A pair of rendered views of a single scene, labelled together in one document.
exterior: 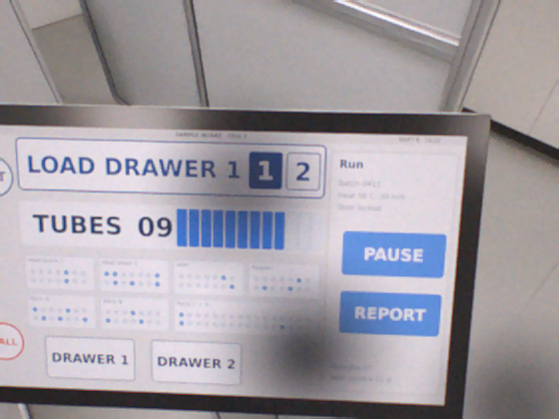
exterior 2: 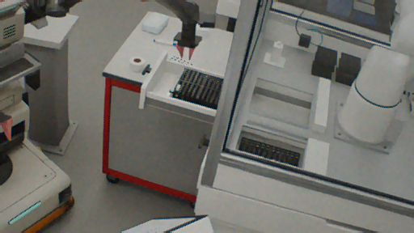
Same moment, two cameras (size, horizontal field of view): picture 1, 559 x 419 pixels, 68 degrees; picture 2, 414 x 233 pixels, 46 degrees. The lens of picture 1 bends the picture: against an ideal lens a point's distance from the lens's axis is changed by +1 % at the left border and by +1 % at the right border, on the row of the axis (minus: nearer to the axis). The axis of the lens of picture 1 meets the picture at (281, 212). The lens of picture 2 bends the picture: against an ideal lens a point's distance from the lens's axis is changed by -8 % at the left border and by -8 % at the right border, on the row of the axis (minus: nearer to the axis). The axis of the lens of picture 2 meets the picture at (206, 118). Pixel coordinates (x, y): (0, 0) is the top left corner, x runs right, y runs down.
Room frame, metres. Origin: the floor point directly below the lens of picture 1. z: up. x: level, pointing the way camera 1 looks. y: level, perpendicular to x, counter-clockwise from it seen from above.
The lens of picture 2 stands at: (0.86, -0.27, 2.14)
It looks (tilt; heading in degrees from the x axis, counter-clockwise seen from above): 40 degrees down; 135
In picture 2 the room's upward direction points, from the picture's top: 12 degrees clockwise
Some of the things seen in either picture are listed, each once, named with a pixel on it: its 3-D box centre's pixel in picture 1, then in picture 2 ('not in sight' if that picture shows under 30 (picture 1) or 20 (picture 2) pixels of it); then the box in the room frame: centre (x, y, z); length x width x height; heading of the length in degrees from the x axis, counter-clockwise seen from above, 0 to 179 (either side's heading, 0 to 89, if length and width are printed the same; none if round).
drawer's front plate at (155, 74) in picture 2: not in sight; (154, 78); (-0.51, 0.77, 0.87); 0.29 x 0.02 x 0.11; 128
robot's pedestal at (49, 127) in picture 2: not in sight; (46, 83); (-1.28, 0.61, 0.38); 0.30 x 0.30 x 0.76; 44
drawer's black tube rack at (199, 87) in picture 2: not in sight; (200, 92); (-0.35, 0.89, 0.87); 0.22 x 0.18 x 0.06; 38
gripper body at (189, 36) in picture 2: not in sight; (187, 33); (-0.47, 0.88, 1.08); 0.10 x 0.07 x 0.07; 35
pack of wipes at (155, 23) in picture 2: not in sight; (155, 23); (-1.01, 1.11, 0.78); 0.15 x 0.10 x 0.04; 124
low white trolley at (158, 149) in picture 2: not in sight; (173, 112); (-0.75, 1.11, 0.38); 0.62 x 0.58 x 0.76; 128
